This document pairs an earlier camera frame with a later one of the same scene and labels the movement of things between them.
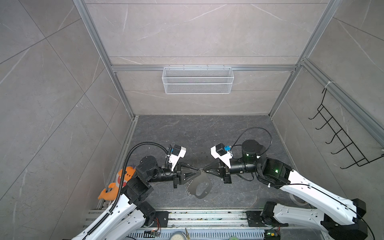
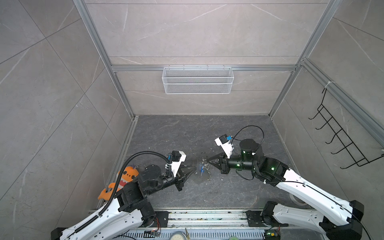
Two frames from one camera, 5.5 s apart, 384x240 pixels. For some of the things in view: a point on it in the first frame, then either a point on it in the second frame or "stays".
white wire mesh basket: x=196 y=80 stays
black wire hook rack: x=359 y=158 stays
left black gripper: x=179 y=173 stays
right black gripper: x=225 y=170 → x=223 y=164
